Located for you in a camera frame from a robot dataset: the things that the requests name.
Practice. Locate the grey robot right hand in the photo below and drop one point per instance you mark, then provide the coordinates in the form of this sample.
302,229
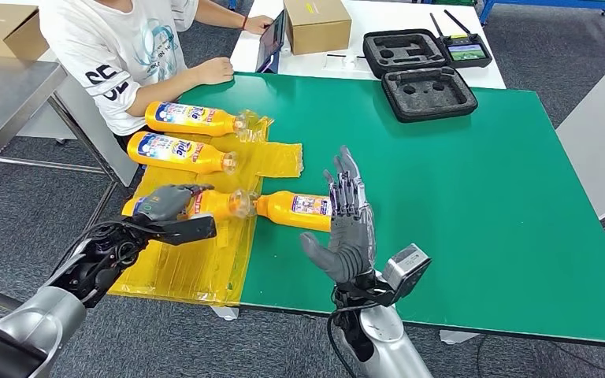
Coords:
352,245

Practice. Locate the steel table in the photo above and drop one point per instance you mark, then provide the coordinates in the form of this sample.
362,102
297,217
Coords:
5,99

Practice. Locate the cardboard box with yellow sticker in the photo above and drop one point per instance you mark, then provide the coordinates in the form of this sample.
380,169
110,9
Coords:
317,26

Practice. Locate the person's right forearm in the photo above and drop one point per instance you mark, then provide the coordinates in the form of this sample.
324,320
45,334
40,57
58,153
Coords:
160,94

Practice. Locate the black remote controller with screen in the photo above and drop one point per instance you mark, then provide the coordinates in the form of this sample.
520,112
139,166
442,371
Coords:
466,52

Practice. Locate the orange detergent bottle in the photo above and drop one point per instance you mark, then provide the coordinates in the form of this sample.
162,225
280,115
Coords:
172,151
187,119
287,211
214,204

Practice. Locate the blue cart frame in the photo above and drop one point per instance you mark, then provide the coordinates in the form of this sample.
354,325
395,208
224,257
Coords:
486,11

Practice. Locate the plain cardboard box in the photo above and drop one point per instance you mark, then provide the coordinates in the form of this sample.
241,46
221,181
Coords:
0,31

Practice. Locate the person's left hand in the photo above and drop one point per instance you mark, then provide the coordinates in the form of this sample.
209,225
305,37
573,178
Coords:
258,24

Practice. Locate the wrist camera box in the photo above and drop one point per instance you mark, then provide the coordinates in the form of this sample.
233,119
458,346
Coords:
193,232
407,268

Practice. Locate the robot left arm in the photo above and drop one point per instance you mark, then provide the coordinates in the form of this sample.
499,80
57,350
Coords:
47,318

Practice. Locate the white table foot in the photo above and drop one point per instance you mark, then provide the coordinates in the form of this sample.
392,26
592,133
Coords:
224,313
459,337

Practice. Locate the person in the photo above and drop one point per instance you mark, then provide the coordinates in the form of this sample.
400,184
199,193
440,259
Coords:
104,47

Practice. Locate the yellow plastic-wrapped mat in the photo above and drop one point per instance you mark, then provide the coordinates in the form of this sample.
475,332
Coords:
203,271

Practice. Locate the clear plastic packet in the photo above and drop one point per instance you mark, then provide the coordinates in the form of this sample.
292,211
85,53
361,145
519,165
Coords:
349,62

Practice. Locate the person's left forearm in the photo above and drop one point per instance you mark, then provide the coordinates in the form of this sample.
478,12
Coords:
219,13

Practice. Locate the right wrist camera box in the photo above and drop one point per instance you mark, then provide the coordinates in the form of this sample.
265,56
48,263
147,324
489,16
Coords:
407,268

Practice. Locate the person's right hand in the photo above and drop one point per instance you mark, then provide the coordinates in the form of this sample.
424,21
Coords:
215,72

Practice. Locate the black foam-lined case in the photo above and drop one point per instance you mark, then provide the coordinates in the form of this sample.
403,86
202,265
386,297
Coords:
424,95

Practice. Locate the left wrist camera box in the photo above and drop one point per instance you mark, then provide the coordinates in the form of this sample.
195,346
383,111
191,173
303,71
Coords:
193,232

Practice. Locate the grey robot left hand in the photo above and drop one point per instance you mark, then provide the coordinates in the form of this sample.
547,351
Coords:
169,206

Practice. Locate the dark tablet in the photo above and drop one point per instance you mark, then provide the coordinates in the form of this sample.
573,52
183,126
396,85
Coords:
270,44

